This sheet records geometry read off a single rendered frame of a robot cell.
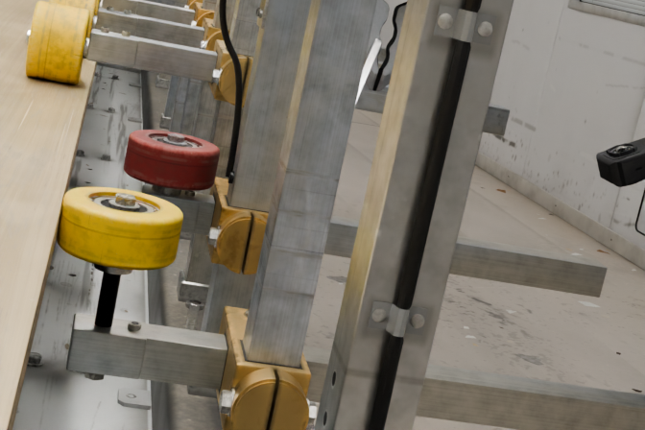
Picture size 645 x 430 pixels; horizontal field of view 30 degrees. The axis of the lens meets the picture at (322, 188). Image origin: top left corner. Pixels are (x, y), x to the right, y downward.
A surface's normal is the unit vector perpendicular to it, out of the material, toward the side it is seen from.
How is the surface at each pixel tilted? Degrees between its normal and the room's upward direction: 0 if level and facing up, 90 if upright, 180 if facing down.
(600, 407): 90
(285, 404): 90
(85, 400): 0
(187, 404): 0
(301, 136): 90
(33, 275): 0
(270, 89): 90
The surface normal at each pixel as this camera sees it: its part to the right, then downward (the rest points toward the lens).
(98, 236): -0.22, 0.15
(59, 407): 0.20, -0.96
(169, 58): 0.15, 0.23
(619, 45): -0.95, -0.14
